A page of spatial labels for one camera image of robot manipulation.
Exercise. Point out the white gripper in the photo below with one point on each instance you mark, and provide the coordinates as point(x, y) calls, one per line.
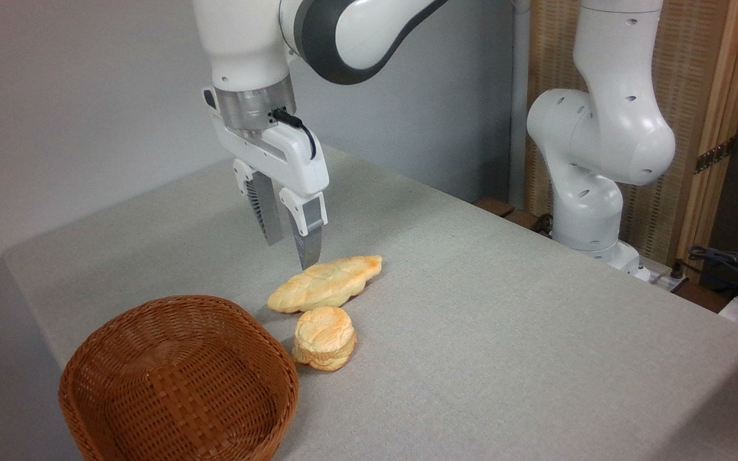
point(292, 160)

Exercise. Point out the long braided bread loaf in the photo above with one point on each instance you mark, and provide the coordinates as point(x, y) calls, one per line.
point(324, 285)

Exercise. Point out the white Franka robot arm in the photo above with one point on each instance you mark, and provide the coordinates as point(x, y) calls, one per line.
point(599, 128)

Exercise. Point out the round bread bun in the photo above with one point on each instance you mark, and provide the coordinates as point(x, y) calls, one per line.
point(324, 338)

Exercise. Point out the brown wicker basket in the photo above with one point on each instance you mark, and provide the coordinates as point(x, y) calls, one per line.
point(177, 390)

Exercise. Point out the brown wooden block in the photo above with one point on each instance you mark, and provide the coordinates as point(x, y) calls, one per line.
point(494, 206)

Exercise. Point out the metal screen hinge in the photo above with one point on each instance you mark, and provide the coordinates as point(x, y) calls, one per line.
point(713, 155)

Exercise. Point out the woven folding screen wooden frame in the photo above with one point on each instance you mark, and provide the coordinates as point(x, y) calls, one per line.
point(689, 96)

